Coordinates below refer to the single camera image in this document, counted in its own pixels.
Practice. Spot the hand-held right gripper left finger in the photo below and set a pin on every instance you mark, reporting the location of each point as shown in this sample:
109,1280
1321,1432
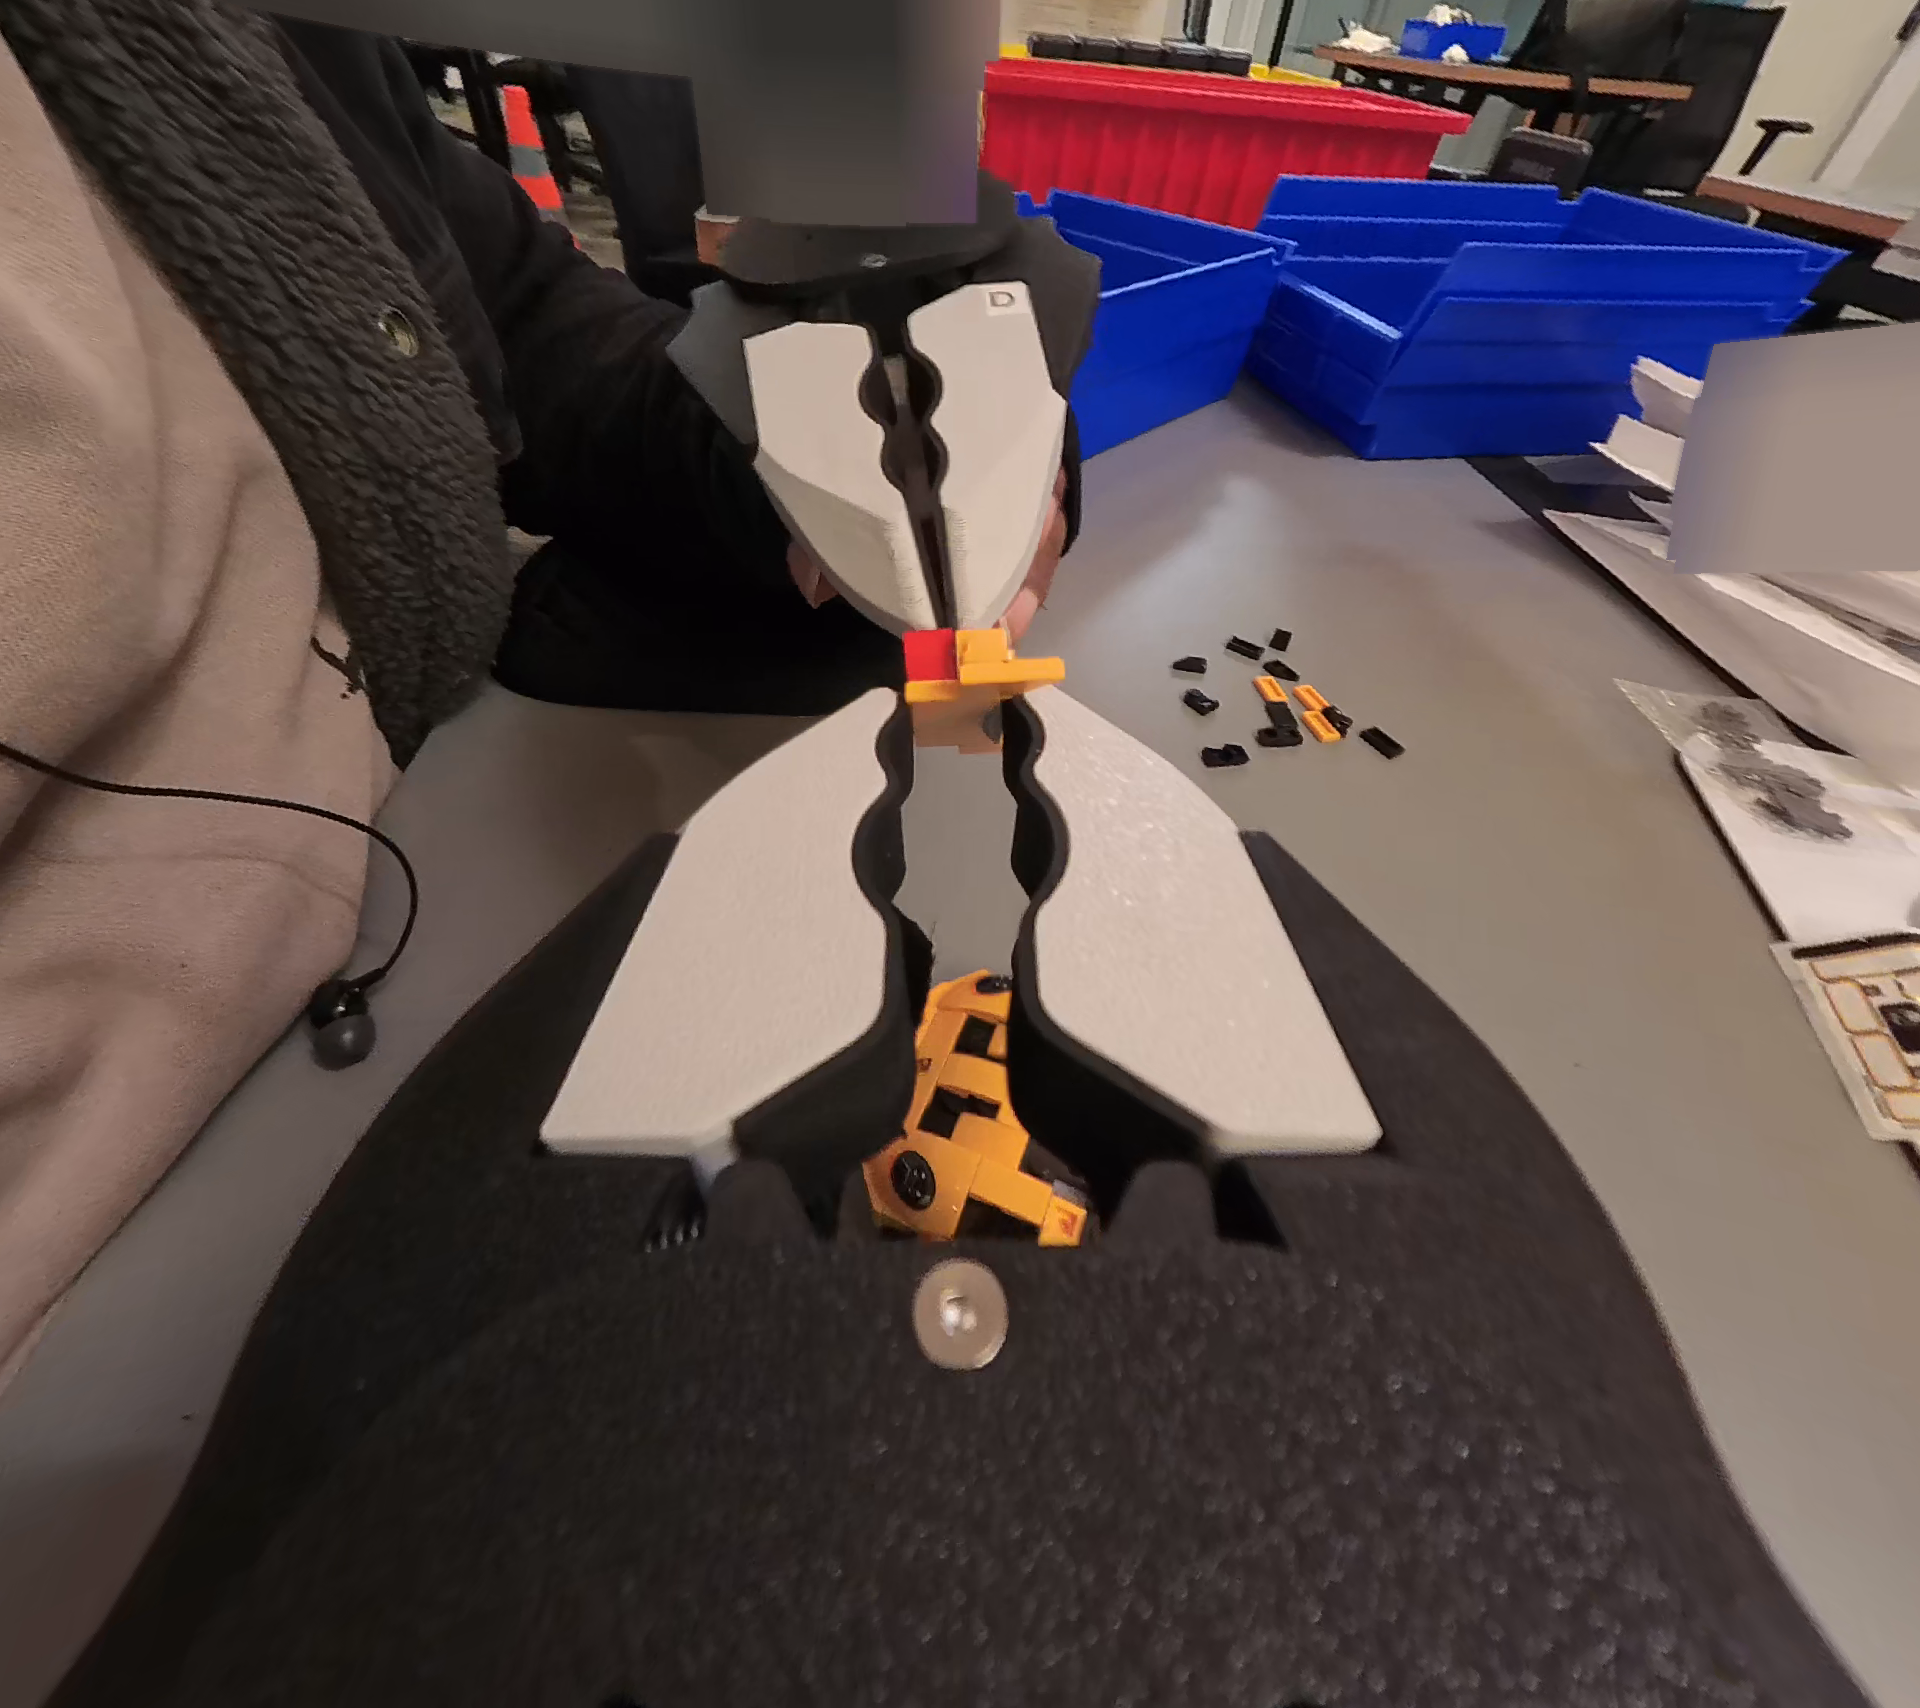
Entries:
735,973

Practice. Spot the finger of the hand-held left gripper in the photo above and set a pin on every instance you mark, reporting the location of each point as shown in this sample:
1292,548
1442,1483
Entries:
1004,432
818,449

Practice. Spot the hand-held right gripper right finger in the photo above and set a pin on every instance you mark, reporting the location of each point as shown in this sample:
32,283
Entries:
1200,989

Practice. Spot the orange plate with red brick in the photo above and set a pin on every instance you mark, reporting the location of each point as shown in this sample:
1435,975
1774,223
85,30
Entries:
961,689

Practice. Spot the yellow lego car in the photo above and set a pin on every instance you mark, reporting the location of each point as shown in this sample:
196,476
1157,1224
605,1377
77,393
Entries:
961,1108

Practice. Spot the person's left forearm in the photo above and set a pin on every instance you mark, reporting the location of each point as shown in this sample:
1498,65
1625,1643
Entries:
630,508

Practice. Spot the scattered small lego pieces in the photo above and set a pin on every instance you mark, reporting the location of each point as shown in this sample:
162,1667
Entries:
1290,711

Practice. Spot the person's left hand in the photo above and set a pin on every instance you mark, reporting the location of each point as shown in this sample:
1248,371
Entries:
1051,569

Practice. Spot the blue plastic bin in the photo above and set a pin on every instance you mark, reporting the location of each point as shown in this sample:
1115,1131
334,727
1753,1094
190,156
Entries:
1453,40
1170,328
1531,312

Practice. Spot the orange traffic cone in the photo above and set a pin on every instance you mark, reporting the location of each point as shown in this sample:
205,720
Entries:
532,156

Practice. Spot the red plastic bin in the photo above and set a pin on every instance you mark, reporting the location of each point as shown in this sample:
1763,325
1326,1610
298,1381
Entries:
1200,148

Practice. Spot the row of black boxes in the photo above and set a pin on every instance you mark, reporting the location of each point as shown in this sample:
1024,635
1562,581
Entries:
1141,54

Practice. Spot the white printed sheet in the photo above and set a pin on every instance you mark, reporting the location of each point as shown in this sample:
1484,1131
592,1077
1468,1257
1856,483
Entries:
1770,778

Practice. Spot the brown desk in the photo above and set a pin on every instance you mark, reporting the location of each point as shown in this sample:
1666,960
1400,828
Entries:
1501,76

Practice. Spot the beige sweatshirt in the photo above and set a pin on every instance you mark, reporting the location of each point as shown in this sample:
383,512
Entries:
134,689

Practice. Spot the gold-lined sticker sheet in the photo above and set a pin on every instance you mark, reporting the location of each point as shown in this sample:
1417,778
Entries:
1869,1032

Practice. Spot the white paper bag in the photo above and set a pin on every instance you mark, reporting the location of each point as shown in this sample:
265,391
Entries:
1801,643

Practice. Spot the black office chair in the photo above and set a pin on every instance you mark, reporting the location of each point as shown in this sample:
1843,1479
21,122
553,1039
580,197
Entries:
1635,72

